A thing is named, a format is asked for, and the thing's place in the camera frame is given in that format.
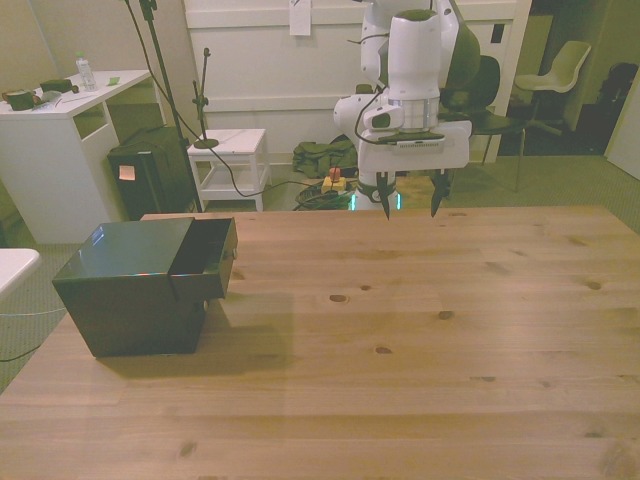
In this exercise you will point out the green cloth pile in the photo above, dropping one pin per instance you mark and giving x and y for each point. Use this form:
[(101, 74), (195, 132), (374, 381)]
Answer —
[(325, 156)]

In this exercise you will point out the dark tape dispenser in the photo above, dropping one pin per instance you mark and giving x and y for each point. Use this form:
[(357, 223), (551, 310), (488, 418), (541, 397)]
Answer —
[(20, 99)]

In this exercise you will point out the small white side table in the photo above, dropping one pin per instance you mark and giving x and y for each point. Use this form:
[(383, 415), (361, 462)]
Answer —
[(232, 165)]

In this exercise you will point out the white plastic chair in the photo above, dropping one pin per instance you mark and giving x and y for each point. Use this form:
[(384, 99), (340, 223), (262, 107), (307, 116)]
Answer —
[(557, 70)]

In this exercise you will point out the black office chair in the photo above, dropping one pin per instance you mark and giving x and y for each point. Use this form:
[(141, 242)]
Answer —
[(482, 95)]

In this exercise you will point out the black tripod stand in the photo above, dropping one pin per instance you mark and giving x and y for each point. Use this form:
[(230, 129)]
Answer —
[(160, 65)]

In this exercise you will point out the black drawer cabinet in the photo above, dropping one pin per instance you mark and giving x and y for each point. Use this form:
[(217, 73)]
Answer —
[(132, 295)]

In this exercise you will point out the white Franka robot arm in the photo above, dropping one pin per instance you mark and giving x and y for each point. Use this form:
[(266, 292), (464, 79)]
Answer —
[(412, 55)]

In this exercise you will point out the clear plastic water bottle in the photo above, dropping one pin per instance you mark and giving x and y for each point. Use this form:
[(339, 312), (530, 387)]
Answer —
[(86, 73)]

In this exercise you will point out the black top drawer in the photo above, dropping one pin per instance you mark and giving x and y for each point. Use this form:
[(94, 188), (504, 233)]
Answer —
[(210, 260)]

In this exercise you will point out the black microphone stand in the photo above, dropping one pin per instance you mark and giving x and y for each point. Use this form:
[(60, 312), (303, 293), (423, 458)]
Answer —
[(202, 105)]

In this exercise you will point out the yellow emergency stop button box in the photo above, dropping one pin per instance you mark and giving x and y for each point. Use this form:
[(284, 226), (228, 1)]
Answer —
[(334, 181)]

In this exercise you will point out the white paper sheet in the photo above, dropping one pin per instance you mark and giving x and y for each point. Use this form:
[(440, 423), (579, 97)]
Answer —
[(300, 17)]

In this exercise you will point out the black computer tower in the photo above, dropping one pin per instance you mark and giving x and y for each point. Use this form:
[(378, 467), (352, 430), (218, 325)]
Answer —
[(147, 175)]

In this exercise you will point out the white desk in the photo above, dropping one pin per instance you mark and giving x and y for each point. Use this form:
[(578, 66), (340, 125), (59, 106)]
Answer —
[(55, 150)]

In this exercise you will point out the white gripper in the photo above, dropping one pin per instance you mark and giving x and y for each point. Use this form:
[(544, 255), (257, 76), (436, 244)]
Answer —
[(415, 152)]

